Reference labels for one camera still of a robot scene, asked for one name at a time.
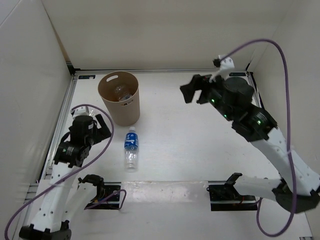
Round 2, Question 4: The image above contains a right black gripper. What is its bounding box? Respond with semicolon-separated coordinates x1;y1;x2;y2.
179;70;234;122

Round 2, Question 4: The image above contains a blue label plastic bottle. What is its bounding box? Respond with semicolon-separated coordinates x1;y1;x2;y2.
124;126;139;172

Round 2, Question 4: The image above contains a green label clear bottle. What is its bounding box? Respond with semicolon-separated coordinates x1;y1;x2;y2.
114;84;132;102

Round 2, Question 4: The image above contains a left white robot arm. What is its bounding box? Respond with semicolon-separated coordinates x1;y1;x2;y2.
19;114;112;240

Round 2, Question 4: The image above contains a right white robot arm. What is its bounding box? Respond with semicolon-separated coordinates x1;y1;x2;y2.
180;74;320;213

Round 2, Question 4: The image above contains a brown round bin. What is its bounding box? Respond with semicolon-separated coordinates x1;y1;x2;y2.
97;71;140;127

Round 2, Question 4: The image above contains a clear unlabelled plastic bottle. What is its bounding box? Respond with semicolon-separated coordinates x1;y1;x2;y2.
85;107;96;118

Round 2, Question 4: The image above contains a right blue corner label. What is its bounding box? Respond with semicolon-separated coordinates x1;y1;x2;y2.
229;72;246;77

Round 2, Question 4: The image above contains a blue corner label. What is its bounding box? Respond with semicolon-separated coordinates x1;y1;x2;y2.
229;72;246;77
78;75;96;80

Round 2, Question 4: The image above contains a left blue corner label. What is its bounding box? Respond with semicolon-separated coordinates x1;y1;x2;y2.
78;75;96;80

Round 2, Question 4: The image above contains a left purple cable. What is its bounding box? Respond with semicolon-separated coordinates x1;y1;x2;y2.
5;104;127;240

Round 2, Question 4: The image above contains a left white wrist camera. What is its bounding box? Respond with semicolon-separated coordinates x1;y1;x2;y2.
70;106;90;120

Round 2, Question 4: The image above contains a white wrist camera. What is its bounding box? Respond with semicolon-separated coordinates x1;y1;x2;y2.
70;106;90;120
210;55;235;81

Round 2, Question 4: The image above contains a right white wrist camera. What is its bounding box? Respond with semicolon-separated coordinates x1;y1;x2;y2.
210;55;235;81

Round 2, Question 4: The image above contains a left aluminium frame rail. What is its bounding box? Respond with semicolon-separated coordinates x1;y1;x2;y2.
47;72;77;161

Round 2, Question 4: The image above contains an aluminium frame rail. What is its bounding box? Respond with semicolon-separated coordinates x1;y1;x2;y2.
47;72;77;161
246;71;264;108

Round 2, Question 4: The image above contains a right aluminium frame rail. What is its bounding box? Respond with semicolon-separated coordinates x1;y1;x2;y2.
246;71;264;108

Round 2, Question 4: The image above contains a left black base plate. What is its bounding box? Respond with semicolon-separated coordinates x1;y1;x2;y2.
86;182;121;210

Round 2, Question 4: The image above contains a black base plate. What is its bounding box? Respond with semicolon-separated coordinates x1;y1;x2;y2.
86;182;121;210
206;181;258;212

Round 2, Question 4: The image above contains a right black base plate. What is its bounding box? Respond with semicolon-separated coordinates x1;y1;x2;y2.
206;181;258;212

